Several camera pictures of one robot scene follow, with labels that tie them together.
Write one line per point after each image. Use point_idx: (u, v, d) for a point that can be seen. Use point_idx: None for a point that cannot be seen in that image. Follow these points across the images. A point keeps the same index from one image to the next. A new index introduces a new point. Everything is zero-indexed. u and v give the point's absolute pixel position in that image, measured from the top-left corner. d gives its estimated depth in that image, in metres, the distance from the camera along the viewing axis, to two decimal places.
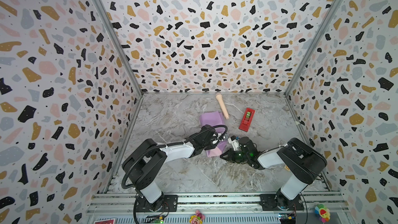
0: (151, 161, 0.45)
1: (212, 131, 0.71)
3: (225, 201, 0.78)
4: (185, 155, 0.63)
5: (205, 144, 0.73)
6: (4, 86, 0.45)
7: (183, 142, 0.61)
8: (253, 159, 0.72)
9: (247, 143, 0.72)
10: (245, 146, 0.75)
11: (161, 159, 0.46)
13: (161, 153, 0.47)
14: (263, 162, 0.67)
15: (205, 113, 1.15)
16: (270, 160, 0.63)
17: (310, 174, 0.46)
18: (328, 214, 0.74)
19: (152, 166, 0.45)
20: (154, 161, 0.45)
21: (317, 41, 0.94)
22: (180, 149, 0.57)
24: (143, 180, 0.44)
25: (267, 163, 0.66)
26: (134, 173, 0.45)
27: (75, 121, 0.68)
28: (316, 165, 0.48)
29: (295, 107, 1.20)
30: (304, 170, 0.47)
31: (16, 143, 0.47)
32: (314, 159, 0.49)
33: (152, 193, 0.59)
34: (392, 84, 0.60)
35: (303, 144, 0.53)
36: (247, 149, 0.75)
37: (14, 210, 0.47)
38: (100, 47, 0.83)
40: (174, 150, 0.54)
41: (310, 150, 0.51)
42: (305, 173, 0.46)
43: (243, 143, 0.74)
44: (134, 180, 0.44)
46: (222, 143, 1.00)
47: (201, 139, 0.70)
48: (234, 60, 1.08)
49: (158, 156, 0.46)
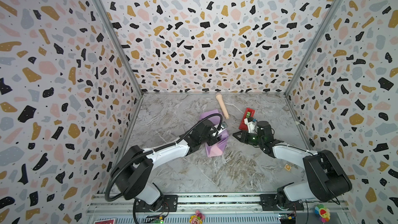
0: (137, 171, 0.42)
1: (209, 126, 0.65)
3: (225, 201, 0.78)
4: (182, 155, 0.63)
5: (202, 139, 0.69)
6: (4, 86, 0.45)
7: (175, 142, 0.57)
8: (266, 144, 0.69)
9: (265, 126, 0.69)
10: (262, 129, 0.72)
11: (147, 168, 0.43)
13: (148, 163, 0.45)
14: (276, 151, 0.64)
15: (205, 112, 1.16)
16: (286, 156, 0.59)
17: (329, 194, 0.43)
18: (328, 214, 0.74)
19: (138, 176, 0.42)
20: (139, 170, 0.42)
21: (317, 40, 0.94)
22: (171, 151, 0.53)
24: (131, 191, 0.43)
25: (280, 155, 0.63)
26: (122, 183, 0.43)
27: (75, 121, 0.68)
28: (339, 187, 0.44)
29: (295, 107, 1.20)
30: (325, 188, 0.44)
31: (16, 143, 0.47)
32: (339, 181, 0.45)
33: (150, 195, 0.59)
34: (392, 84, 0.60)
35: (336, 163, 0.47)
36: (264, 131, 0.71)
37: (14, 210, 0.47)
38: (100, 47, 0.83)
40: (164, 154, 0.50)
41: (340, 171, 0.46)
42: (324, 191, 0.43)
43: (261, 125, 0.71)
44: (122, 190, 0.42)
46: (222, 143, 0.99)
47: (197, 135, 0.65)
48: (234, 60, 1.08)
49: (143, 165, 0.43)
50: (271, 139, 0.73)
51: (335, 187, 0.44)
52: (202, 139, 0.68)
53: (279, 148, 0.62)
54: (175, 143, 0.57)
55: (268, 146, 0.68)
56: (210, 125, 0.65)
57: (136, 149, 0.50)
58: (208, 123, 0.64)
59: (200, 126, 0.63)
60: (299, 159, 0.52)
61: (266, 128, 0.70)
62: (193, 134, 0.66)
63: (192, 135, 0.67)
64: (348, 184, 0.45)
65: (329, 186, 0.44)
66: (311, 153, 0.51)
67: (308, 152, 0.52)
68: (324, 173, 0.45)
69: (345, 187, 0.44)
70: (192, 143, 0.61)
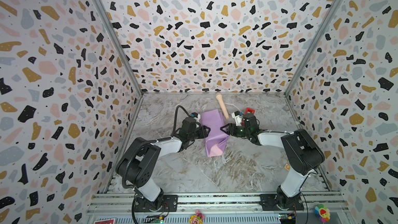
0: (146, 156, 0.46)
1: (194, 122, 0.73)
3: (225, 201, 0.78)
4: (175, 151, 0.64)
5: (190, 136, 0.76)
6: (4, 86, 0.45)
7: (170, 137, 0.64)
8: (252, 134, 0.74)
9: (250, 117, 0.75)
10: (247, 121, 0.78)
11: (157, 152, 0.48)
13: (156, 147, 0.49)
14: (261, 139, 0.69)
15: (206, 113, 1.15)
16: (270, 140, 0.64)
17: (304, 164, 0.48)
18: (328, 214, 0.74)
19: (149, 159, 0.46)
20: (150, 155, 0.47)
21: (317, 40, 0.94)
22: (169, 143, 0.58)
24: (143, 177, 0.45)
25: (265, 142, 0.68)
26: (132, 172, 0.45)
27: (75, 121, 0.68)
28: (314, 160, 0.49)
29: (295, 107, 1.20)
30: (300, 159, 0.49)
31: (16, 143, 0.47)
32: (314, 152, 0.51)
33: (152, 190, 0.60)
34: (392, 83, 0.60)
35: (309, 137, 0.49)
36: (249, 123, 0.77)
37: (14, 210, 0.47)
38: (100, 47, 0.83)
40: (165, 144, 0.56)
41: (313, 144, 0.52)
42: (300, 162, 0.49)
43: (247, 117, 0.77)
44: (133, 178, 0.44)
46: (222, 143, 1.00)
47: (184, 132, 0.73)
48: (234, 60, 1.08)
49: (152, 150, 0.47)
50: (258, 128, 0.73)
51: (311, 158, 0.49)
52: (190, 136, 0.76)
53: (263, 136, 0.68)
54: (170, 137, 0.64)
55: (255, 135, 0.72)
56: (193, 121, 0.73)
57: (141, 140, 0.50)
58: (191, 120, 0.72)
59: (185, 125, 0.71)
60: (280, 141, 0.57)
61: (251, 119, 0.75)
62: (180, 132, 0.74)
63: (180, 134, 0.74)
64: (322, 156, 0.50)
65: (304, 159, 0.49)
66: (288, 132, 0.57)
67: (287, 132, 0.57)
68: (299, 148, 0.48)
69: (320, 157, 0.50)
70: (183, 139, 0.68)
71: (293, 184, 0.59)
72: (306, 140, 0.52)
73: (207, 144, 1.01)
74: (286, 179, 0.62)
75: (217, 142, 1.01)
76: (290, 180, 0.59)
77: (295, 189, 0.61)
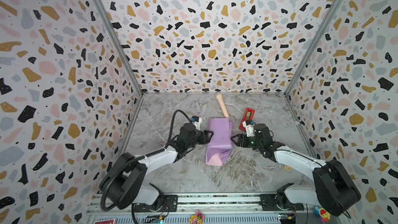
0: (130, 176, 0.42)
1: (193, 129, 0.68)
3: (225, 202, 0.78)
4: (169, 161, 0.60)
5: (188, 143, 0.71)
6: (4, 86, 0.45)
7: (164, 149, 0.59)
8: (266, 148, 0.66)
9: (263, 128, 0.67)
10: (260, 132, 0.69)
11: (142, 172, 0.43)
13: (142, 166, 0.46)
14: (278, 156, 0.61)
15: (214, 118, 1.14)
16: (290, 162, 0.56)
17: (341, 208, 0.42)
18: (328, 214, 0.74)
19: (133, 180, 0.42)
20: (134, 176, 0.42)
21: (317, 41, 0.94)
22: (162, 156, 0.55)
24: (126, 198, 0.42)
25: (282, 160, 0.60)
26: (114, 193, 0.42)
27: (75, 121, 0.68)
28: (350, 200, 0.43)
29: (295, 107, 1.20)
30: (338, 203, 0.42)
31: (16, 143, 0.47)
32: (349, 192, 0.44)
33: (149, 195, 0.59)
34: (392, 84, 0.60)
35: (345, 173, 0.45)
36: (262, 135, 0.68)
37: (14, 210, 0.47)
38: (100, 47, 0.83)
40: (156, 159, 0.52)
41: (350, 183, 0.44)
42: (336, 205, 0.41)
43: (259, 128, 0.68)
44: (115, 199, 0.41)
46: (224, 154, 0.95)
47: (182, 140, 0.67)
48: (234, 60, 1.08)
49: (137, 169, 0.43)
50: (271, 142, 0.70)
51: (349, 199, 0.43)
52: (188, 144, 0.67)
53: (281, 153, 0.60)
54: (164, 149, 0.59)
55: (269, 150, 0.65)
56: (193, 128, 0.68)
57: (127, 156, 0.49)
58: (190, 127, 0.66)
59: (183, 132, 0.64)
60: (304, 168, 0.51)
61: (264, 130, 0.67)
62: (178, 141, 0.68)
63: (178, 141, 0.68)
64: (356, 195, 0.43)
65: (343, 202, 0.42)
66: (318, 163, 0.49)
67: (316, 162, 0.50)
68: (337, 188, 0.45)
69: (355, 198, 0.43)
70: (179, 149, 0.63)
71: (301, 197, 0.57)
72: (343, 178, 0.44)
73: (209, 152, 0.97)
74: (296, 190, 0.59)
75: (219, 152, 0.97)
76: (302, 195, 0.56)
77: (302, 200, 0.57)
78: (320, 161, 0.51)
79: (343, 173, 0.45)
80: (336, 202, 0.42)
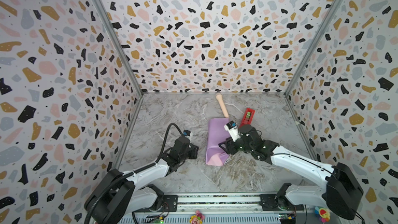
0: (117, 195, 0.41)
1: (186, 143, 0.68)
3: (225, 201, 0.78)
4: (161, 176, 0.59)
5: (182, 157, 0.71)
6: (4, 86, 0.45)
7: (154, 163, 0.57)
8: (258, 150, 0.60)
9: (250, 131, 0.61)
10: (248, 135, 0.63)
11: (129, 191, 0.42)
13: (129, 184, 0.43)
14: (275, 160, 0.56)
15: (215, 118, 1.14)
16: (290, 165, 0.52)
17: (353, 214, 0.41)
18: (328, 214, 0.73)
19: (119, 199, 0.41)
20: (120, 195, 0.41)
21: (317, 41, 0.94)
22: (153, 171, 0.53)
24: (111, 219, 0.40)
25: (280, 164, 0.56)
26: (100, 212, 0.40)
27: (75, 121, 0.68)
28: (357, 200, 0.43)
29: (295, 107, 1.20)
30: (351, 210, 0.41)
31: (16, 143, 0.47)
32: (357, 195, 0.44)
33: (146, 201, 0.59)
34: (392, 84, 0.60)
35: (352, 175, 0.44)
36: (250, 137, 0.62)
37: (14, 210, 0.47)
38: (100, 47, 0.83)
40: (145, 175, 0.50)
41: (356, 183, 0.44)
42: (349, 212, 0.41)
43: (246, 131, 0.62)
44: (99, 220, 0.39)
46: (224, 155, 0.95)
47: (175, 153, 0.67)
48: (234, 60, 1.08)
49: (124, 187, 0.42)
50: (263, 143, 0.61)
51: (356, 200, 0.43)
52: (181, 157, 0.70)
53: (280, 157, 0.54)
54: (155, 164, 0.57)
55: (263, 153, 0.59)
56: (186, 142, 0.67)
57: (115, 173, 0.45)
58: (184, 140, 0.67)
59: (177, 144, 0.66)
60: (310, 174, 0.47)
61: (251, 132, 0.60)
62: (171, 153, 0.68)
63: (170, 154, 0.68)
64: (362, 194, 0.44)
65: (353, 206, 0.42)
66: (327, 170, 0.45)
67: (324, 169, 0.46)
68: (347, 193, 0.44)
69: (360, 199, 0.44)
70: (171, 162, 0.62)
71: (304, 200, 0.57)
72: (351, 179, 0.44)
73: (209, 152, 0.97)
74: (297, 194, 0.59)
75: (219, 152, 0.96)
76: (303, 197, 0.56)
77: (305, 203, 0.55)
78: (327, 167, 0.46)
79: (351, 177, 0.44)
80: (350, 210, 0.41)
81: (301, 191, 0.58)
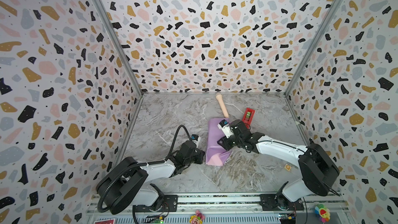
0: (129, 181, 0.43)
1: (193, 148, 0.69)
3: (225, 201, 0.78)
4: (165, 175, 0.60)
5: (187, 160, 0.72)
6: (4, 86, 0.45)
7: (164, 160, 0.60)
8: (246, 141, 0.66)
9: (238, 124, 0.67)
10: (236, 128, 0.69)
11: (142, 179, 0.44)
13: (142, 172, 0.45)
14: (260, 148, 0.61)
15: (214, 118, 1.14)
16: (273, 152, 0.57)
17: (327, 189, 0.44)
18: (328, 214, 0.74)
19: (131, 186, 0.42)
20: (133, 181, 0.43)
21: (317, 41, 0.94)
22: (161, 168, 0.55)
24: (120, 204, 0.41)
25: (265, 151, 0.60)
26: (111, 196, 0.41)
27: (75, 121, 0.68)
28: (331, 178, 0.45)
29: (295, 107, 1.20)
30: (324, 185, 0.44)
31: (16, 143, 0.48)
32: (330, 172, 0.46)
33: (146, 199, 0.59)
34: (392, 84, 0.60)
35: (324, 154, 0.47)
36: (238, 129, 0.69)
37: (14, 210, 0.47)
38: (100, 47, 0.83)
40: (156, 169, 0.53)
41: (328, 162, 0.47)
42: (322, 187, 0.43)
43: (235, 124, 0.69)
44: (109, 203, 0.41)
46: (225, 154, 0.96)
47: (181, 156, 0.69)
48: (234, 60, 1.08)
49: (137, 174, 0.44)
50: (250, 134, 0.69)
51: (330, 178, 0.45)
52: (186, 161, 0.72)
53: (264, 144, 0.59)
54: (164, 160, 0.60)
55: (250, 142, 0.64)
56: (193, 146, 0.69)
57: (130, 160, 0.48)
58: (191, 145, 0.68)
59: (184, 148, 0.67)
60: (287, 155, 0.51)
61: (239, 125, 0.67)
62: (176, 156, 0.70)
63: (176, 156, 0.70)
64: (336, 172, 0.47)
65: (325, 181, 0.45)
66: (301, 150, 0.49)
67: (298, 149, 0.50)
68: (320, 170, 0.47)
69: (335, 177, 0.46)
70: (176, 164, 0.63)
71: (298, 193, 0.57)
72: (324, 158, 0.47)
73: (209, 152, 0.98)
74: (289, 187, 0.61)
75: (219, 152, 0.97)
76: (296, 190, 0.58)
77: (299, 195, 0.58)
78: (301, 148, 0.50)
79: (324, 156, 0.47)
80: (322, 185, 0.44)
81: (292, 183, 0.60)
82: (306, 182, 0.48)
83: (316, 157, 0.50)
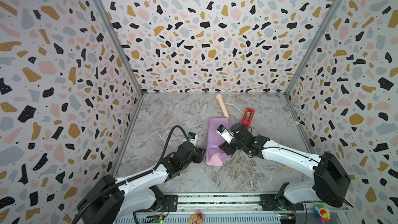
0: (105, 205, 0.40)
1: (190, 151, 0.65)
3: (225, 201, 0.78)
4: (159, 181, 0.57)
5: (184, 163, 0.67)
6: (4, 86, 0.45)
7: (153, 169, 0.55)
8: (250, 146, 0.61)
9: (239, 128, 0.62)
10: (238, 132, 0.65)
11: (118, 201, 0.40)
13: (119, 195, 0.42)
14: (267, 154, 0.57)
15: (214, 118, 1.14)
16: (279, 158, 0.54)
17: (341, 201, 0.42)
18: (328, 214, 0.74)
19: (107, 209, 0.40)
20: (109, 204, 0.40)
21: (317, 41, 0.94)
22: (147, 179, 0.51)
24: None
25: (271, 158, 0.57)
26: (89, 216, 0.40)
27: (75, 121, 0.68)
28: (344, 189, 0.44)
29: (295, 107, 1.20)
30: (338, 197, 0.42)
31: (16, 143, 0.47)
32: (343, 183, 0.45)
33: (143, 204, 0.58)
34: (392, 83, 0.60)
35: (337, 164, 0.45)
36: (240, 134, 0.64)
37: (14, 210, 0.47)
38: (100, 47, 0.83)
40: (139, 183, 0.48)
41: (341, 172, 0.45)
42: (336, 199, 0.42)
43: (237, 128, 0.64)
44: None
46: (224, 155, 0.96)
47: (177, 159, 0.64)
48: (234, 60, 1.08)
49: (113, 197, 0.41)
50: (253, 139, 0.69)
51: (344, 188, 0.44)
52: (184, 163, 0.67)
53: (270, 151, 0.55)
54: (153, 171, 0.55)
55: (254, 148, 0.59)
56: (190, 149, 0.64)
57: (108, 179, 0.44)
58: (188, 147, 0.63)
59: (181, 151, 0.62)
60: (298, 165, 0.49)
61: (241, 130, 0.62)
62: (173, 158, 0.65)
63: (173, 159, 0.65)
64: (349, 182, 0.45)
65: (340, 193, 0.43)
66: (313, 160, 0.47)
67: (311, 159, 0.47)
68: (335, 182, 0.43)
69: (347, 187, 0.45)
70: (171, 169, 0.59)
71: (301, 196, 0.57)
72: (337, 168, 0.44)
73: (209, 151, 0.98)
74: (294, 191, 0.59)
75: (219, 152, 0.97)
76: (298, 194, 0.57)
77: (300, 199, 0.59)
78: (315, 157, 0.47)
79: (338, 166, 0.45)
80: (337, 197, 0.42)
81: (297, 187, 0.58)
82: (318, 193, 0.46)
83: (328, 167, 0.48)
